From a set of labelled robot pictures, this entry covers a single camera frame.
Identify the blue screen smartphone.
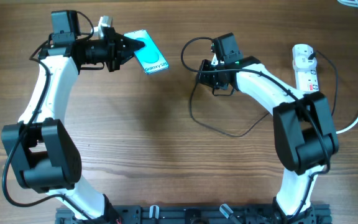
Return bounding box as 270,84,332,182
124,30,169,75

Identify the black USB charging cable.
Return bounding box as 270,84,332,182
188,50,339,138

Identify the white power strip socket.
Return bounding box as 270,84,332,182
292,44,319,93

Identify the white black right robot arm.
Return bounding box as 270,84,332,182
196,33,339,223

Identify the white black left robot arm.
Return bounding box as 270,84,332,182
1,27,145,223

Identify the white USB charger plug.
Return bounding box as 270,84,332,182
293,53,317,72

